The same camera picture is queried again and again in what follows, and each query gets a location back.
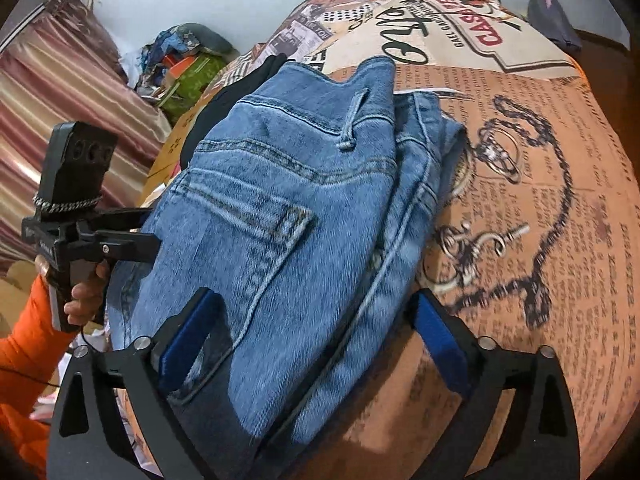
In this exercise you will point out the wooden bed frame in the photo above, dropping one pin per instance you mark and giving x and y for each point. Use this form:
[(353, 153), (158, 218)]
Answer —
[(600, 55)]

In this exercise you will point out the striped curtain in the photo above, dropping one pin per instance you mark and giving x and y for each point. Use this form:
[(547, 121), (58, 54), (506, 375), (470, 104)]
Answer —
[(75, 85)]

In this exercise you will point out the cardboard box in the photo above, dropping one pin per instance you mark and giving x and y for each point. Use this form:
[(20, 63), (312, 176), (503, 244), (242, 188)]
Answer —
[(165, 160)]

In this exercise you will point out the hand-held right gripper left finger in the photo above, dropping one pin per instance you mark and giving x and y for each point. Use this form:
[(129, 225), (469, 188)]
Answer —
[(187, 340)]

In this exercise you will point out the grey blue cloth bundle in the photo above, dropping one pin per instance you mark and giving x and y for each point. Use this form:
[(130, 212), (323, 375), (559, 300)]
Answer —
[(200, 40)]

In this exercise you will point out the printed blanket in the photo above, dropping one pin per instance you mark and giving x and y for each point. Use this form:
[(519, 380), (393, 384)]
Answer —
[(550, 210)]

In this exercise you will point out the black folded garment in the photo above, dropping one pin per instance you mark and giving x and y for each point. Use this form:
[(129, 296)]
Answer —
[(220, 110)]

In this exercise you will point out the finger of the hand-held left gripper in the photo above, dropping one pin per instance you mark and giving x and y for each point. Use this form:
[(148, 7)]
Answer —
[(125, 217), (125, 247)]

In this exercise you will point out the dark grey bag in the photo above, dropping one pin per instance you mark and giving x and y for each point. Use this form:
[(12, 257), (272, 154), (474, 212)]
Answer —
[(550, 15)]

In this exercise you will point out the person's left forearm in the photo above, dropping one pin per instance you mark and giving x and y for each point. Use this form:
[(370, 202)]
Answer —
[(25, 360)]

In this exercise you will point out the person's left hand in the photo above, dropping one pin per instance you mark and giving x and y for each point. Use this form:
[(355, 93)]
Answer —
[(82, 300)]

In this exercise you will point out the blue denim pants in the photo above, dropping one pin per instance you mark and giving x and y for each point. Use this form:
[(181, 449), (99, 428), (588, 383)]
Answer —
[(300, 185)]

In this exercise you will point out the orange box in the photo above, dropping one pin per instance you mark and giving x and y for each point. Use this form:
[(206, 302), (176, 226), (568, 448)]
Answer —
[(182, 67)]

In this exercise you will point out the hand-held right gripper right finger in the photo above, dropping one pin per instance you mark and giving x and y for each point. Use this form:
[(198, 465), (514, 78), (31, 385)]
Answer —
[(440, 345)]

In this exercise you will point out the green bag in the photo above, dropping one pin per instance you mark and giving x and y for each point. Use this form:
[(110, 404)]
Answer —
[(195, 85)]

